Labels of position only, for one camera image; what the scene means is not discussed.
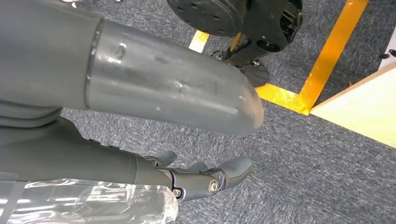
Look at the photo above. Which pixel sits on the black robot foot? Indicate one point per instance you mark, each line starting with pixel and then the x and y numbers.
pixel 216 15

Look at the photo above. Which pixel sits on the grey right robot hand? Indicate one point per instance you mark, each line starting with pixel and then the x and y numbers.
pixel 154 80

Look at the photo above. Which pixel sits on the yellow floor tape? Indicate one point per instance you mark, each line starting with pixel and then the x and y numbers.
pixel 334 46

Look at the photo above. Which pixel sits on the clear plastic wrap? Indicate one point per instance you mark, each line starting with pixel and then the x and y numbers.
pixel 92 204

